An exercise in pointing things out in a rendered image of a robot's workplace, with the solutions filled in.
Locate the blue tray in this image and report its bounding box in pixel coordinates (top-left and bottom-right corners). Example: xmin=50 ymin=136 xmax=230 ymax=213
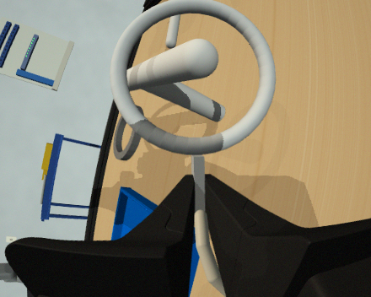
xmin=111 ymin=186 xmax=200 ymax=297

